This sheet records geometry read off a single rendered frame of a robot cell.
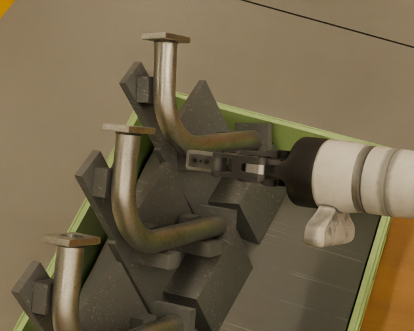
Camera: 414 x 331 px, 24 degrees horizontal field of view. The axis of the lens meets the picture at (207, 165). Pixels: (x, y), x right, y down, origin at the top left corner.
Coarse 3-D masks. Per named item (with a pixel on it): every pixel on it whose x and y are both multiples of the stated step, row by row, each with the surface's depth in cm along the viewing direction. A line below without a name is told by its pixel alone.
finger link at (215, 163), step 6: (192, 156) 103; (198, 156) 103; (204, 156) 103; (210, 156) 102; (192, 162) 103; (198, 162) 103; (204, 162) 103; (210, 162) 102; (216, 162) 100; (222, 162) 100; (210, 168) 102; (216, 168) 100; (222, 168) 100
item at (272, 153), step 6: (240, 150) 102; (246, 150) 102; (252, 150) 102; (264, 150) 103; (270, 150) 102; (276, 150) 102; (270, 156) 102; (276, 156) 102; (240, 180) 102; (246, 180) 102; (264, 180) 102; (270, 180) 103; (276, 180) 103; (270, 186) 103; (276, 186) 103
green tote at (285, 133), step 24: (240, 120) 147; (264, 120) 145; (144, 144) 153; (288, 144) 148; (96, 216) 139; (384, 216) 134; (384, 240) 149; (360, 288) 126; (24, 312) 124; (360, 312) 124
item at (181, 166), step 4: (220, 132) 143; (224, 132) 142; (228, 132) 142; (180, 156) 135; (184, 156) 135; (180, 160) 135; (184, 160) 135; (180, 164) 135; (184, 164) 135; (180, 168) 135; (184, 168) 135
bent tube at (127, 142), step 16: (112, 128) 113; (128, 128) 112; (144, 128) 114; (128, 144) 114; (128, 160) 114; (112, 176) 115; (128, 176) 114; (112, 192) 115; (128, 192) 114; (112, 208) 115; (128, 208) 115; (128, 224) 115; (176, 224) 127; (192, 224) 128; (208, 224) 131; (224, 224) 134; (128, 240) 117; (144, 240) 118; (160, 240) 121; (176, 240) 124; (192, 240) 128
